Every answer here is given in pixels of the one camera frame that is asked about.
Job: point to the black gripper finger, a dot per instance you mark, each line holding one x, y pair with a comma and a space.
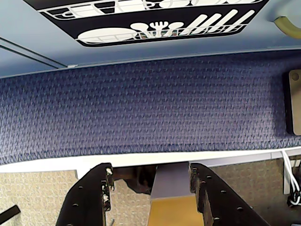
84, 200
221, 202

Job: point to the small metal screw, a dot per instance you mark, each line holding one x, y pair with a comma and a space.
113, 222

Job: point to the grey and yellow table leg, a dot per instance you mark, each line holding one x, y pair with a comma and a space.
172, 195

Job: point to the black bar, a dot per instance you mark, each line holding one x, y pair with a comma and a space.
9, 213

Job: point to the blue textured floor mat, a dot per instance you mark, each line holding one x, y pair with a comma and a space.
145, 108

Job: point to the light blue toy kitchen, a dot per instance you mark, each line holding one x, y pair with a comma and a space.
47, 47

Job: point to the black dish rack sticker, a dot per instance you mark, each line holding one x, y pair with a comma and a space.
164, 21

